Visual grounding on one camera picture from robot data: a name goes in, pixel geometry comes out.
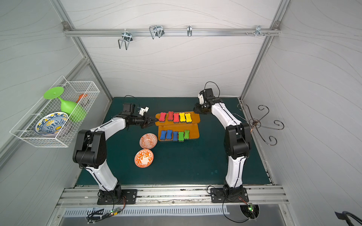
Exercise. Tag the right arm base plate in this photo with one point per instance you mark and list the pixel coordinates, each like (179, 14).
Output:
(218, 196)

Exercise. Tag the orange wooden two-tier shelf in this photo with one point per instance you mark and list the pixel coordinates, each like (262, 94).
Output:
(181, 126)

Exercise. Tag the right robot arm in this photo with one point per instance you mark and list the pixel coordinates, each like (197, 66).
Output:
(237, 141)

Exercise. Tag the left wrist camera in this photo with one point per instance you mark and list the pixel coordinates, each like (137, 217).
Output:
(130, 109)

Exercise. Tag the green eraser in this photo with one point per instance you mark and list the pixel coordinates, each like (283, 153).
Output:
(181, 136)
(186, 134)

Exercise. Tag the pink eraser leftmost top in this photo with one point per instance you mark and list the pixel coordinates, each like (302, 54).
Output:
(162, 117)

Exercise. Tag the looped metal hook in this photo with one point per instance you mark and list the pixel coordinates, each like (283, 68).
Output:
(156, 31)

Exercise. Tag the aluminium crossbar rail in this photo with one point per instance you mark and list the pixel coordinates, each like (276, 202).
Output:
(196, 32)

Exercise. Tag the orange floral pattern bowl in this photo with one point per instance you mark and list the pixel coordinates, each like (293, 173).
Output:
(144, 158)

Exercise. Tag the yellow eraser top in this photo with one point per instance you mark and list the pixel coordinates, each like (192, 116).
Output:
(188, 118)
(182, 117)

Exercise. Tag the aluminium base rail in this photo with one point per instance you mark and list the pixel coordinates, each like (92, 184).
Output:
(171, 195)

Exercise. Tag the orange utensil in basket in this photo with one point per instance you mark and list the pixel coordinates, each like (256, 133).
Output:
(81, 97)

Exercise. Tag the green plastic wine glass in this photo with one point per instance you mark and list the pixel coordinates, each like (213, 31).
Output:
(76, 112)

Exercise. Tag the blue eraser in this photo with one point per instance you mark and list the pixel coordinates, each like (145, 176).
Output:
(163, 135)
(169, 135)
(175, 136)

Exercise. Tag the white vent strip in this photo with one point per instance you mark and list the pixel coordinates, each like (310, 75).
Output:
(132, 211)

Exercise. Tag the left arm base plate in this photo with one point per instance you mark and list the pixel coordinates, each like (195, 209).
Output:
(127, 196)

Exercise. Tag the metal scroll hook stand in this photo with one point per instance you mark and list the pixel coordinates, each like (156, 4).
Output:
(255, 124)

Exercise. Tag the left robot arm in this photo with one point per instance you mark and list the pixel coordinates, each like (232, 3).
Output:
(90, 151)

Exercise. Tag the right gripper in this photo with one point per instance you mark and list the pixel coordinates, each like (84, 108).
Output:
(198, 108)

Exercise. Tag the double prong metal hook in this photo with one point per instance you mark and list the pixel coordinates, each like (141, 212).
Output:
(125, 40)

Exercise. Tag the blue yellow ceramic bowl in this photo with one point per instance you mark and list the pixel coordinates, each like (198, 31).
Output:
(51, 123)

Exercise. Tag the white wire basket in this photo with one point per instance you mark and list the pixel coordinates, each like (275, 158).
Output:
(25, 127)

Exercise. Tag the orange geometric pattern bowl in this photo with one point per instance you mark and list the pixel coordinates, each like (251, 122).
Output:
(148, 141)

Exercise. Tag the small metal hook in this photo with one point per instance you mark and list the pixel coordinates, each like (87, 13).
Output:
(189, 31)

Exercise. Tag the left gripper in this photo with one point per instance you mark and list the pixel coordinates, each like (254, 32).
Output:
(145, 122)

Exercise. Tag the right metal bracket hook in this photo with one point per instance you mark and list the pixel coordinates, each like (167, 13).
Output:
(257, 32)

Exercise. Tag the red eraser top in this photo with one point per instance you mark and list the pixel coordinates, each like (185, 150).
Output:
(176, 118)
(170, 116)

